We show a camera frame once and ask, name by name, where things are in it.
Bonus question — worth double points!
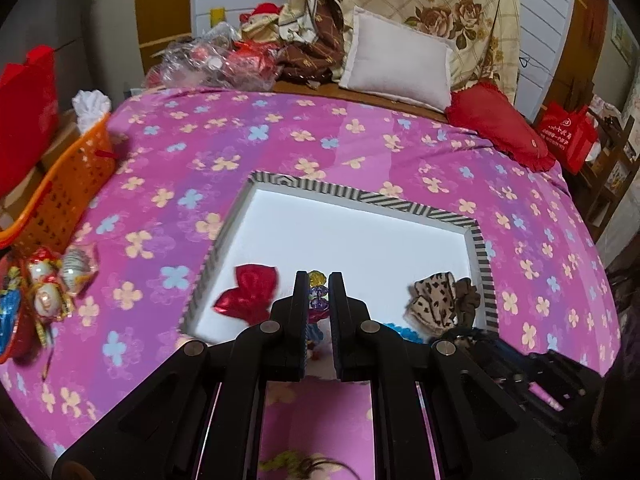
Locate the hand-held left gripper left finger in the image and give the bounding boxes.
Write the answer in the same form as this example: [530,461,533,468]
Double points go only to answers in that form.
[52,270,310,480]

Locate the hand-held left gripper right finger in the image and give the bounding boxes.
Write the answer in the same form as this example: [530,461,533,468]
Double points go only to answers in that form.
[328,271,581,480]

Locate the multicolour crystal bead bracelet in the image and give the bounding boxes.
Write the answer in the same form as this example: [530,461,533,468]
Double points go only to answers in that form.
[306,270,332,361]

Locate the shiny red hair bow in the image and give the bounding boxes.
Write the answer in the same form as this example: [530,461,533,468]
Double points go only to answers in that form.
[212,264,281,323]

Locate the blue bead bracelet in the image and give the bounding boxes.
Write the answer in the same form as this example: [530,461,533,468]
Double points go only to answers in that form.
[387,324,426,343]

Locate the striped cardboard box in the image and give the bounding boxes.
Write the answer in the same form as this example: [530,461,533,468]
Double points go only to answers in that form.
[179,170,501,356]

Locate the leopard print hair bow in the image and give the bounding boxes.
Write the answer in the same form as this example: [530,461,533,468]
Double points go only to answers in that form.
[404,271,458,338]

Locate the brown hair scrunchie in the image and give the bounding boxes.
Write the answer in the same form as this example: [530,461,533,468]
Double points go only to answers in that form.
[452,277,482,311]

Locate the decorated egg in wrapper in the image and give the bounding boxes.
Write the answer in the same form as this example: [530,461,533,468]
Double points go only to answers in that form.
[27,255,58,283]
[32,282,66,321]
[62,247,93,293]

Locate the red shopping bag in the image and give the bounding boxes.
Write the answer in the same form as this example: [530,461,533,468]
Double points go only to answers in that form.
[535,101,598,173]

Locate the red heart pillow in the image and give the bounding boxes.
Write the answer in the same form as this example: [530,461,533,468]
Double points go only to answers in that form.
[445,82,557,172]

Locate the white pillow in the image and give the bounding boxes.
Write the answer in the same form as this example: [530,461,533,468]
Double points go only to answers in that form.
[339,7,458,113]

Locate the orange plastic basket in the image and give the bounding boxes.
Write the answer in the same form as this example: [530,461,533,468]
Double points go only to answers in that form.
[0,112,118,256]

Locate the pile of clear plastic bags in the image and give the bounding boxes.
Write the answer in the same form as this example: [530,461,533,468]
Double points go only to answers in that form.
[145,24,281,93]

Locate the red plastic basket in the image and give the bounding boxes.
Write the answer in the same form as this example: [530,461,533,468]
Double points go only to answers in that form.
[0,255,41,363]

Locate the blue foil wrapper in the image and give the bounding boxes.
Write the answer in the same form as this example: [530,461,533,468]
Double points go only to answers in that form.
[0,267,26,341]

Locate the white tissue paper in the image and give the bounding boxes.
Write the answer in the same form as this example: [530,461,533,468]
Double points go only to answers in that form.
[72,89,112,131]

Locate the santa plush doll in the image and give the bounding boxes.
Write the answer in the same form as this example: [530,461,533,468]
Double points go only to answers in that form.
[239,2,281,41]

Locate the brown cardboard box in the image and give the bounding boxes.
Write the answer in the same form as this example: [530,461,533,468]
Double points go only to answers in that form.
[40,110,81,171]

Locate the red paper gift bag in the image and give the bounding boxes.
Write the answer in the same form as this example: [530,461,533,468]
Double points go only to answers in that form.
[0,46,60,196]

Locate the grey cabinet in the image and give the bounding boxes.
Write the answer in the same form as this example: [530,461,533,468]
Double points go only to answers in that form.
[80,0,136,101]

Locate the green bead bracelet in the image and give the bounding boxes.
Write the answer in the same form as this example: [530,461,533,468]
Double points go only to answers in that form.
[260,452,306,475]

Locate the dark elastic hair tie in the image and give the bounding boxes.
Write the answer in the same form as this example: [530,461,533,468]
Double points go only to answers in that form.
[300,455,361,480]

